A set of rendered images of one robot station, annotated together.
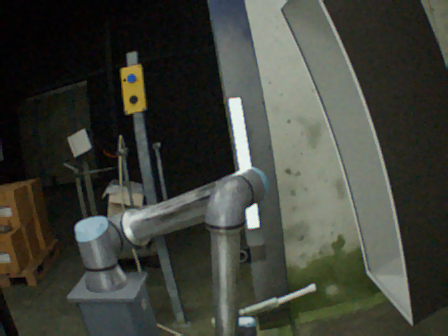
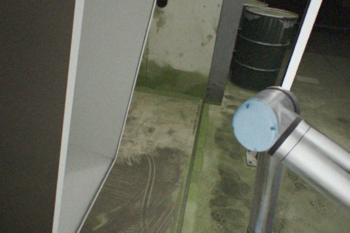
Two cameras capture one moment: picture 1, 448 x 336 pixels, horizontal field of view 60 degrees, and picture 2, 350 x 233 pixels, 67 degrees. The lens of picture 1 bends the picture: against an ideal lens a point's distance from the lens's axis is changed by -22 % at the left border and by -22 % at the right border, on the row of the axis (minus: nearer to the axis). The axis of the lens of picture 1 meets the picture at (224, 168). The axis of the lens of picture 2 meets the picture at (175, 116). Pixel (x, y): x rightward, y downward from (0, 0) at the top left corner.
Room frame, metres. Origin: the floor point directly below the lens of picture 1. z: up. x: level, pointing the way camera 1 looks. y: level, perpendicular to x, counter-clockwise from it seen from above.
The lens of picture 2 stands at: (2.10, -0.23, 1.30)
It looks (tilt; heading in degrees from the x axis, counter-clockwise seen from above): 31 degrees down; 185
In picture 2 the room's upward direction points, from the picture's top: 7 degrees clockwise
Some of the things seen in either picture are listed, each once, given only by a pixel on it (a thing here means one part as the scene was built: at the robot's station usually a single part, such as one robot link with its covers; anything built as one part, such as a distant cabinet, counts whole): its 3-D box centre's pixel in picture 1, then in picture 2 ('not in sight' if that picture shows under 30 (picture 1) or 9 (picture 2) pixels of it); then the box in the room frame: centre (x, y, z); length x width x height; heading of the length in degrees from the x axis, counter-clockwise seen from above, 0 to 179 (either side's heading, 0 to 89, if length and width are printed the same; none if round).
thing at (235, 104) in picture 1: (244, 163); not in sight; (2.28, -0.10, 0.96); 0.06 x 0.02 x 0.63; 88
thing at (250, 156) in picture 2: not in sight; (258, 159); (0.40, 0.33, 0.01); 0.20 x 0.20 x 0.01; 88
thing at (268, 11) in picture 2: not in sight; (270, 13); (-1.14, 0.44, 0.86); 0.54 x 0.54 x 0.01
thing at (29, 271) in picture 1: (19, 262); not in sight; (3.99, 2.30, 0.07); 1.20 x 0.80 x 0.14; 5
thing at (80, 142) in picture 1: (108, 197); not in sight; (3.97, 1.03, 0.64); 0.73 x 0.50 x 1.27; 98
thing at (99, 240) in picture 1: (96, 241); not in sight; (1.68, 0.53, 0.83); 0.17 x 0.15 x 0.18; 149
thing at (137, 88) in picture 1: (133, 89); not in sight; (2.49, 0.41, 1.42); 0.12 x 0.06 x 0.26; 88
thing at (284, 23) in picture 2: not in sight; (261, 50); (-1.13, 0.44, 0.44); 0.59 x 0.58 x 0.89; 12
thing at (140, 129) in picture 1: (152, 198); not in sight; (2.55, 0.40, 0.82); 0.06 x 0.06 x 1.64; 88
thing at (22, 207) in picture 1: (13, 206); not in sight; (3.96, 2.17, 0.69); 0.38 x 0.29 x 0.36; 0
